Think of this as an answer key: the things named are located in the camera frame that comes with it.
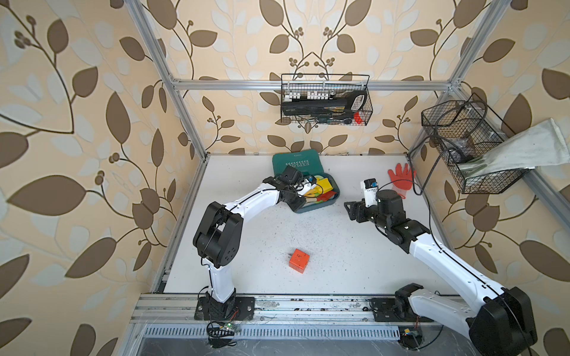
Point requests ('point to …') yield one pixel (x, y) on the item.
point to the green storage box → (309, 162)
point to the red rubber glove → (402, 181)
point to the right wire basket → (462, 127)
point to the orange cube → (299, 260)
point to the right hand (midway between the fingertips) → (354, 202)
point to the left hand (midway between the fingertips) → (302, 199)
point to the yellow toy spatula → (324, 184)
